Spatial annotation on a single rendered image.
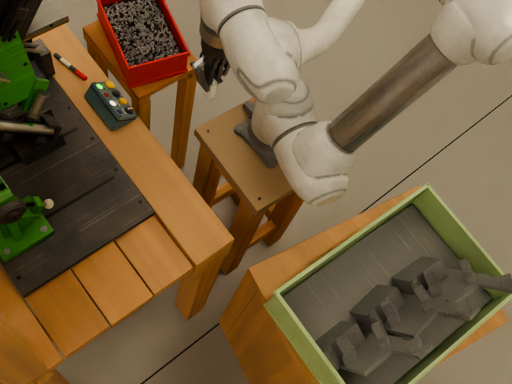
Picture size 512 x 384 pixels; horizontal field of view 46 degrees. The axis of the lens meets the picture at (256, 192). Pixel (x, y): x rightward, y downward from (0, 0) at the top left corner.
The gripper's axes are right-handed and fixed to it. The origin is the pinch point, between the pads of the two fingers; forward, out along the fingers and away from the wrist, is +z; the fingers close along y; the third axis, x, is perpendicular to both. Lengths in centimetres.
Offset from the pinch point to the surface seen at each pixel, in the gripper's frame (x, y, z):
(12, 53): 39, -31, 10
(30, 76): 37, -29, 18
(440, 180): -45, 129, 131
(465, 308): -80, 24, 18
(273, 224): -18, 34, 108
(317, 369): -69, -8, 46
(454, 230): -64, 52, 39
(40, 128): 30, -33, 32
